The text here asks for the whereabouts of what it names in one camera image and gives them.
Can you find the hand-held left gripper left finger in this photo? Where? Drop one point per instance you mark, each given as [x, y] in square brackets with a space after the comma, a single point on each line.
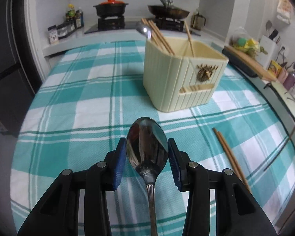
[120, 162]

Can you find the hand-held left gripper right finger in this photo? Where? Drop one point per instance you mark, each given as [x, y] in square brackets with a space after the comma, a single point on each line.
[174, 162]

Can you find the wide-bowl steel spoon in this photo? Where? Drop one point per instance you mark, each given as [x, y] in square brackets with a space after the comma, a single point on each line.
[147, 147]

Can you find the cream ribbed utensil holder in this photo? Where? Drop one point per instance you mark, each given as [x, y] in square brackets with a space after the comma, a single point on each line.
[162, 78]

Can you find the narrow-bowl steel spoon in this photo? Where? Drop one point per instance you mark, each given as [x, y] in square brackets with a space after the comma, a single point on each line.
[143, 30]

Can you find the teal checkered tablecloth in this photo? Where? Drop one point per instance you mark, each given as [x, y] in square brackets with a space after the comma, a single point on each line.
[83, 118]

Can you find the black tray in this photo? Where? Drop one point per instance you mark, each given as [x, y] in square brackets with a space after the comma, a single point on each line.
[238, 64]

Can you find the wooden cutting board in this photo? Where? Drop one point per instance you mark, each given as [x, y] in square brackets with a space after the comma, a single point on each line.
[255, 65]

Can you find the yellow snack packet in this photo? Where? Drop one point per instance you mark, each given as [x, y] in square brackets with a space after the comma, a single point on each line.
[274, 68]

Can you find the black gas stove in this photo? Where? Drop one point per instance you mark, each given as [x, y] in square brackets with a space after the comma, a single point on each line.
[111, 22]
[169, 24]

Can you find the pink cup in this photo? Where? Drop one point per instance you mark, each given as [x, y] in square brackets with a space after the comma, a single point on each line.
[282, 75]

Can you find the bag of colourful sponges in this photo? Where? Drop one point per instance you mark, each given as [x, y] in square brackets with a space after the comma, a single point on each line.
[245, 43]

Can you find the purple cup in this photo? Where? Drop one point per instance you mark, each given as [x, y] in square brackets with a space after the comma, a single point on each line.
[291, 81]

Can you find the labelled spice jar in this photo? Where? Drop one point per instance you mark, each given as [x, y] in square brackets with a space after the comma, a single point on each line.
[53, 35]

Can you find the dark glass pitcher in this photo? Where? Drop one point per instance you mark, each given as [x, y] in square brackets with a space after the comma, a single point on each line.
[198, 21]

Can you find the black refrigerator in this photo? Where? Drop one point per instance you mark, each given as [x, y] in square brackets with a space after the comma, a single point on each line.
[7, 66]

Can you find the dark sauce bottle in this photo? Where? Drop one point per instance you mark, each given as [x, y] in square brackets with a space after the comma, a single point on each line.
[79, 18]

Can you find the white kitchen tool holder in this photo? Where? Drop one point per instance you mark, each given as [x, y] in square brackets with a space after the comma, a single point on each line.
[269, 46]

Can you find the dark wok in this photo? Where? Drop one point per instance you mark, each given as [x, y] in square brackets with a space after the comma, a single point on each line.
[168, 9]

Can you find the black pot with orange lid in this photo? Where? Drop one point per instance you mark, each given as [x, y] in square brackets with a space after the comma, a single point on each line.
[110, 7]

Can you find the yellow-capped sauce bottle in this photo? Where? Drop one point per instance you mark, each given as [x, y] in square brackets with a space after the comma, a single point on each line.
[70, 13]

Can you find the hanging kitchen towel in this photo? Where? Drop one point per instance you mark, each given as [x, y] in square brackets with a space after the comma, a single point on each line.
[284, 8]

